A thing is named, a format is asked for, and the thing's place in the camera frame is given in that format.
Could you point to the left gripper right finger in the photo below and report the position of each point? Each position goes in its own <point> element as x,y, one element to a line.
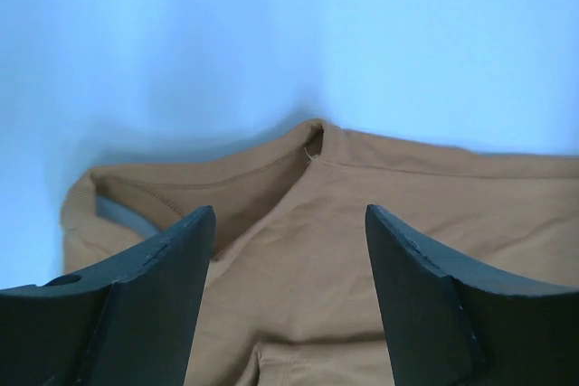
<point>450,319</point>

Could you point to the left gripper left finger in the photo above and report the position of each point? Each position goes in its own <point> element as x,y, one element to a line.
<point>127,320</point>

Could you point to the tan tank top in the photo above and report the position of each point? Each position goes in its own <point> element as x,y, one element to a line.
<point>289,297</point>

